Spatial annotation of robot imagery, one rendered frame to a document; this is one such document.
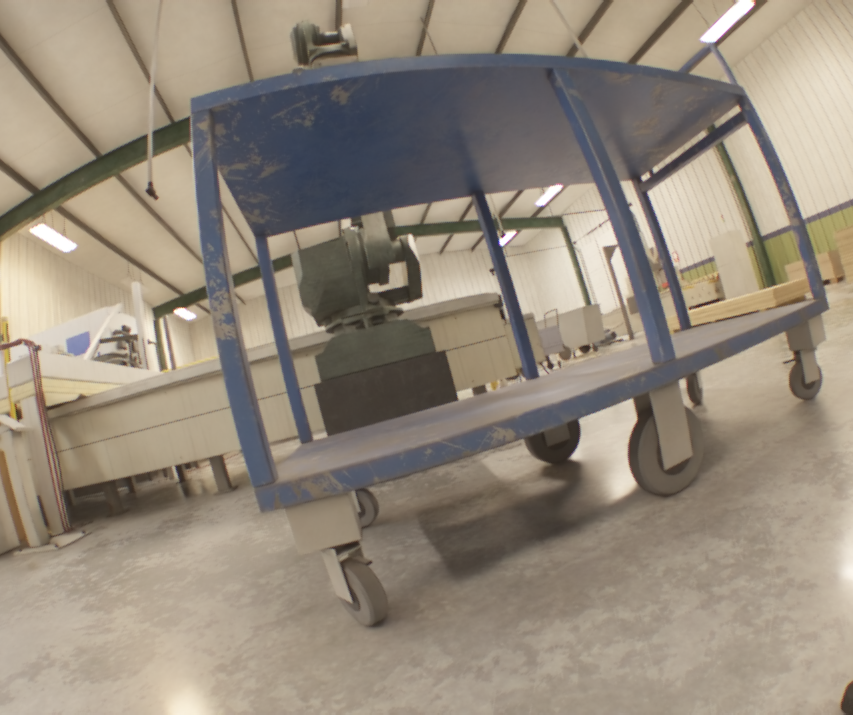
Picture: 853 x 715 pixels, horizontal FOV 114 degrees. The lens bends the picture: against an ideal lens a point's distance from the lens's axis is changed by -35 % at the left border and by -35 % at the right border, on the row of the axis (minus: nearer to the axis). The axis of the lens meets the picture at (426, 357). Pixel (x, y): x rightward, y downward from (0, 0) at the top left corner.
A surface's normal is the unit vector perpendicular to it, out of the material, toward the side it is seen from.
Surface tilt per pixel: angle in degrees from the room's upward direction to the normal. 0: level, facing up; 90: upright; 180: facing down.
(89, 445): 90
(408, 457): 90
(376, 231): 79
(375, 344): 90
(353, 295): 125
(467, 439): 90
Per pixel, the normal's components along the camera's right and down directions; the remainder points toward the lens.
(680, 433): 0.18, -0.10
